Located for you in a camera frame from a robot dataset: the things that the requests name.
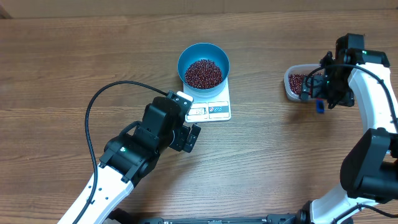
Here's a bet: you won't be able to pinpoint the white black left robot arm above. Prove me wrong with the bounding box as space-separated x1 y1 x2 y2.
60 91 200 223

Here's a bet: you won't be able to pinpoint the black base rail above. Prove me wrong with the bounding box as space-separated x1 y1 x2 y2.
105 208 308 224

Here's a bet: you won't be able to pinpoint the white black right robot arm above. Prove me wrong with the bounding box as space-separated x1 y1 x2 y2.
295 34 397 223

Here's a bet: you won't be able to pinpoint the white digital kitchen scale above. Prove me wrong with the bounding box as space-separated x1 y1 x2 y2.
183 78 231 123

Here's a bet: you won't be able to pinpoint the red adzuki beans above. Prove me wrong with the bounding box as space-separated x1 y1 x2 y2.
288 73 313 96

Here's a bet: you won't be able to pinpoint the clear plastic food container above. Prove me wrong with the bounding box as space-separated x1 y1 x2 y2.
284 64 323 102

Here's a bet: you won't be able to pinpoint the red beans in bowl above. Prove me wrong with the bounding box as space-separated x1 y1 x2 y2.
184 59 223 90

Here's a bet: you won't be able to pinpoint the teal blue bowl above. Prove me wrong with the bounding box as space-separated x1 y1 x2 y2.
177 42 230 86

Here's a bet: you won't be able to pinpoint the red scoop with blue handle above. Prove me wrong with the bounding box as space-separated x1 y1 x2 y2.
316 99 325 114

